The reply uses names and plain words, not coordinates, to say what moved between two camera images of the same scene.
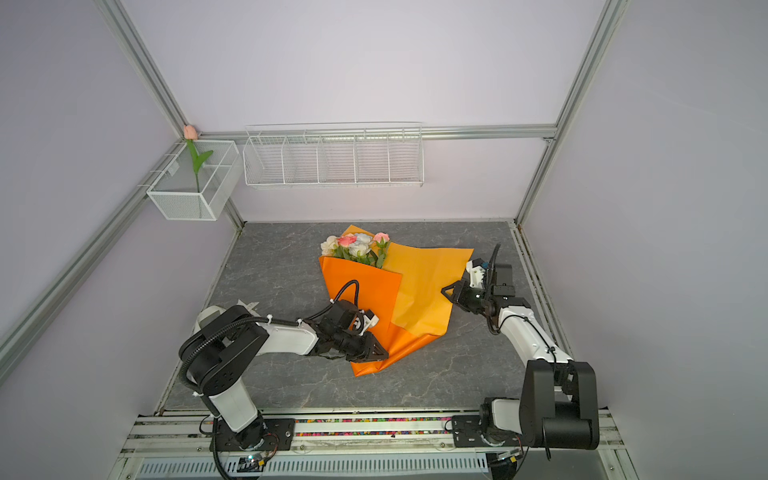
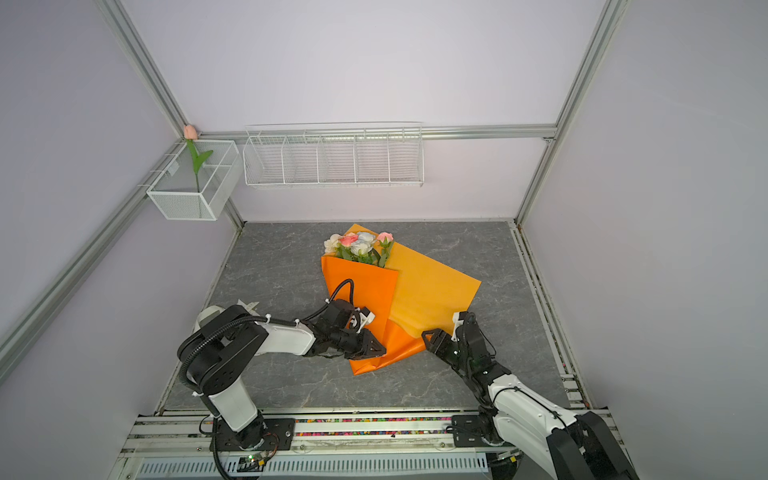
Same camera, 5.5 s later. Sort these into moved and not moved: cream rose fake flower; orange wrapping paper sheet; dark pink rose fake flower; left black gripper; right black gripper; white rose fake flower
Moved: right black gripper; orange wrapping paper sheet
Not moved: left black gripper; dark pink rose fake flower; white rose fake flower; cream rose fake flower
